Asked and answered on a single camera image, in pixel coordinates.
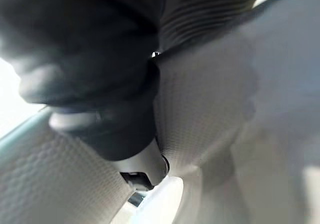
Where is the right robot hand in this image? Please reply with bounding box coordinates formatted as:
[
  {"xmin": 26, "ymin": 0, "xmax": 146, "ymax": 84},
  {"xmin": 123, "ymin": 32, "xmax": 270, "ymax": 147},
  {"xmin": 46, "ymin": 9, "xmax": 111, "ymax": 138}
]
[{"xmin": 0, "ymin": 0, "xmax": 266, "ymax": 194}]

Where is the grey textured slipper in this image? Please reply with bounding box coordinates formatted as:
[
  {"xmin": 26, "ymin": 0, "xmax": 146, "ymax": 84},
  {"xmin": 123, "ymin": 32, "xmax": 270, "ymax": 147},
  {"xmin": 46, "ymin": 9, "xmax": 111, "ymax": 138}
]
[{"xmin": 0, "ymin": 3, "xmax": 320, "ymax": 224}]

